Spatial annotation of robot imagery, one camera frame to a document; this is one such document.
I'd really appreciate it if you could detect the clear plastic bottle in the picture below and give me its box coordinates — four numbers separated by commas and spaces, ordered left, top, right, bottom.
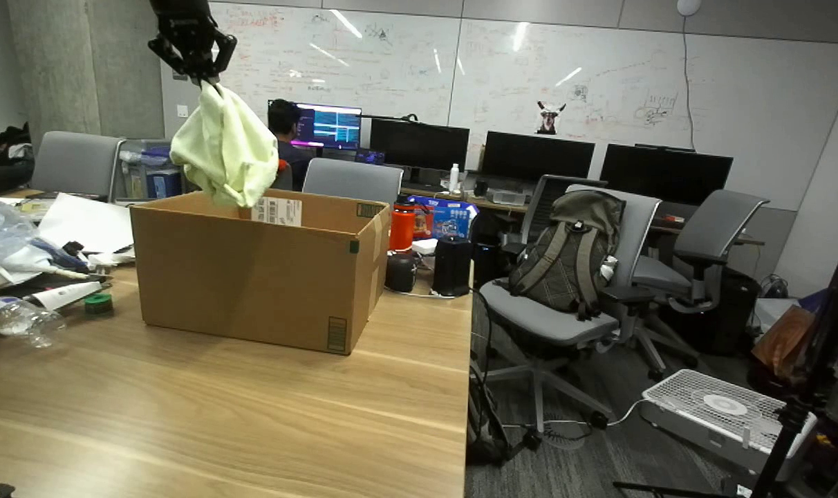
0, 292, 67, 354

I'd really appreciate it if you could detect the grey mesh office chair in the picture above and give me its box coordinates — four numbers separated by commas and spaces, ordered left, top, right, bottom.
475, 180, 665, 451

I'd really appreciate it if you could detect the small black cup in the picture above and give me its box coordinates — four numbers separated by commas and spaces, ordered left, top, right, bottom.
386, 249, 421, 292

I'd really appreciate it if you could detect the black cylinder speaker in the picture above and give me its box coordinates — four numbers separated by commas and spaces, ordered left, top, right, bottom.
433, 235, 475, 298

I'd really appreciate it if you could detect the blue printed box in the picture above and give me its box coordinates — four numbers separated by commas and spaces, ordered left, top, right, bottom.
406, 191, 482, 242

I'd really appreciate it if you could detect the glass whiteboard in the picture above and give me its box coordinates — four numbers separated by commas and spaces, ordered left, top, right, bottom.
196, 0, 838, 210

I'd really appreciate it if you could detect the small animal figurine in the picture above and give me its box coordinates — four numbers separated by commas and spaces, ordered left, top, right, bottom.
533, 97, 571, 136

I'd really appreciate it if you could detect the light green towel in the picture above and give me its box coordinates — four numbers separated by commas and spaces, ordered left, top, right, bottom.
166, 76, 282, 213

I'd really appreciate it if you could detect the white paper sheet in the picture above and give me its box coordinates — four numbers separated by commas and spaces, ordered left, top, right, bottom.
34, 191, 138, 271

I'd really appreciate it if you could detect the hanging thin cord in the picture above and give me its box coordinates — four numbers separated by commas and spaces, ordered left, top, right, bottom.
677, 8, 699, 150

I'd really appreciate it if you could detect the brown cardboard box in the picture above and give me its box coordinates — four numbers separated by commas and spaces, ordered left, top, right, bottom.
128, 187, 395, 360

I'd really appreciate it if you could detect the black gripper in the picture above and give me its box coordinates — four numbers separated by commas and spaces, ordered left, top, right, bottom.
146, 0, 240, 83

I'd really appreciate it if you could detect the black camera tripod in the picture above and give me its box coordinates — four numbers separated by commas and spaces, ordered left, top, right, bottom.
608, 215, 838, 498

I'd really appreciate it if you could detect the grey-green backpack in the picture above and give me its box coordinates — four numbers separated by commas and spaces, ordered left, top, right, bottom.
507, 187, 628, 320

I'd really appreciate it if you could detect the red bottle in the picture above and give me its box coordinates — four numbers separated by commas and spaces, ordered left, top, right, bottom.
387, 202, 421, 253

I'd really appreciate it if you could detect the light grey office chair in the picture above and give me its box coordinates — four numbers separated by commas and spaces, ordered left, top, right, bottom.
303, 155, 406, 208

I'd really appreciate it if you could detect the brown bag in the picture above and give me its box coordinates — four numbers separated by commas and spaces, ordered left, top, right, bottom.
749, 300, 823, 396

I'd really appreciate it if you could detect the white plastic bag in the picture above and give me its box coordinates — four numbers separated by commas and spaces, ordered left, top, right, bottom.
0, 195, 67, 296

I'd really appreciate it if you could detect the clear plastic storage bin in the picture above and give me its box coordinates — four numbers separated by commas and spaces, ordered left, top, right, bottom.
639, 364, 823, 475

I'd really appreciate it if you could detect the black computer monitor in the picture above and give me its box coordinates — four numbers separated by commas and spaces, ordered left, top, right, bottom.
370, 116, 474, 174
478, 130, 597, 184
600, 141, 740, 208

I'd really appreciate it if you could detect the lit blue computer monitor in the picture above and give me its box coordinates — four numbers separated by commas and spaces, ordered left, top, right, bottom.
290, 103, 365, 155

